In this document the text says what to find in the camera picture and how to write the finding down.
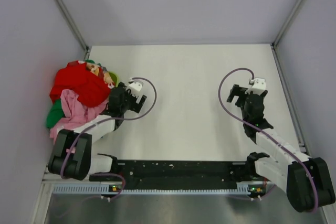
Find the red t shirt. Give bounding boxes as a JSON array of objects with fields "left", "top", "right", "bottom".
[{"left": 49, "top": 61, "right": 114, "bottom": 107}]

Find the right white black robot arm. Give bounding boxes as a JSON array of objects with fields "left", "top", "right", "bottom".
[{"left": 227, "top": 84, "right": 335, "bottom": 212}]

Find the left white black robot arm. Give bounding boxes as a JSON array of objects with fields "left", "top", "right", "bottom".
[{"left": 48, "top": 81, "right": 147, "bottom": 180}]

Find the lime green tray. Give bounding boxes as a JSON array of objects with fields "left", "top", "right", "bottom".
[{"left": 109, "top": 71, "right": 119, "bottom": 87}]

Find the pink t shirt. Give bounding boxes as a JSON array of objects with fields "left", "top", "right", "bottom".
[{"left": 50, "top": 89, "right": 108, "bottom": 142}]

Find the green t shirt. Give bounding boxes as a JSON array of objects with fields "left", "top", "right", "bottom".
[{"left": 46, "top": 99, "right": 65, "bottom": 129}]

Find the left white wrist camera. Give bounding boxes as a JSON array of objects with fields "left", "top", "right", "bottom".
[{"left": 127, "top": 78, "right": 143, "bottom": 97}]

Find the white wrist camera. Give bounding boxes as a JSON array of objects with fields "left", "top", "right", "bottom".
[
  {"left": 127, "top": 78, "right": 143, "bottom": 97},
  {"left": 246, "top": 78, "right": 266, "bottom": 95}
]

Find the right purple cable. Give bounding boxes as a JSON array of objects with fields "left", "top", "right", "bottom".
[{"left": 218, "top": 67, "right": 320, "bottom": 213}]

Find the purple cable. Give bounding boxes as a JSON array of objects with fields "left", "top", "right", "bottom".
[
  {"left": 218, "top": 67, "right": 320, "bottom": 213},
  {"left": 59, "top": 77, "right": 158, "bottom": 180}
]

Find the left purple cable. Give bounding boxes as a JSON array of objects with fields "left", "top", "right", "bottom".
[{"left": 59, "top": 77, "right": 158, "bottom": 180}]

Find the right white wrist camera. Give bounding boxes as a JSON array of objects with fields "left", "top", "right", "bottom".
[{"left": 246, "top": 78, "right": 266, "bottom": 95}]

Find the right aluminium frame post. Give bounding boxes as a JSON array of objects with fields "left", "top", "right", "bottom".
[{"left": 271, "top": 0, "right": 322, "bottom": 50}]

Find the aluminium frame post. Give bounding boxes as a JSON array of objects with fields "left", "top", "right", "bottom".
[
  {"left": 54, "top": 0, "right": 90, "bottom": 52},
  {"left": 271, "top": 0, "right": 322, "bottom": 50}
]

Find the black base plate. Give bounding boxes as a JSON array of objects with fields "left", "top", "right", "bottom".
[{"left": 110, "top": 159, "right": 270, "bottom": 190}]

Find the grey slotted cable duct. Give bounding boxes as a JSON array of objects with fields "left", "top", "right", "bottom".
[{"left": 53, "top": 184, "right": 251, "bottom": 195}]

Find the left aluminium frame post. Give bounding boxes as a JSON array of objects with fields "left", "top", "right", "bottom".
[{"left": 54, "top": 0, "right": 90, "bottom": 52}]

